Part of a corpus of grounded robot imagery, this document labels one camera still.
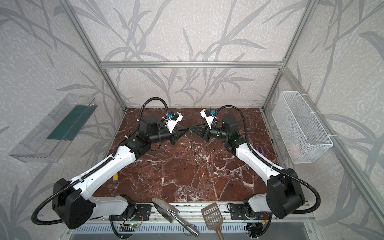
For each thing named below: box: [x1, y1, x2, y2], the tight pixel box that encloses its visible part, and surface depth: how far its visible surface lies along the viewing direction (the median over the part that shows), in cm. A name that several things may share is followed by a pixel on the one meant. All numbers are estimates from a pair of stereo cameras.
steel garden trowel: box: [151, 198, 200, 237], surface depth 74 cm
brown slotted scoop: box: [201, 202, 225, 240], surface depth 72 cm
